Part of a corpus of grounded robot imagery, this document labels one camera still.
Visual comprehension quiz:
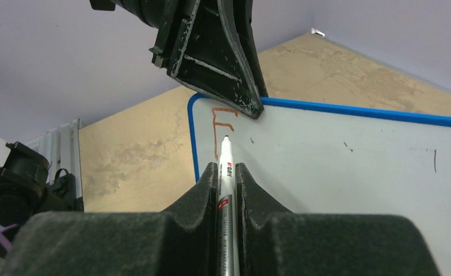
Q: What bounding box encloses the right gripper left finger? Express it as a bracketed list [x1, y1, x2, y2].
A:
[0, 163, 218, 275]

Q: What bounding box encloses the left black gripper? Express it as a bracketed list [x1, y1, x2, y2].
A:
[89, 0, 267, 119]

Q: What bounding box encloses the aluminium rail frame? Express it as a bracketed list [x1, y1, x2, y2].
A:
[27, 119, 84, 212]

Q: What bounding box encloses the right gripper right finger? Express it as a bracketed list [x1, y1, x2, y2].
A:
[235, 163, 440, 275]

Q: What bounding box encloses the red whiteboard marker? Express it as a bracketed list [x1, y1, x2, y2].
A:
[216, 136, 240, 275]

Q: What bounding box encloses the blue framed whiteboard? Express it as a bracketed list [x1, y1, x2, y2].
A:
[187, 94, 451, 275]

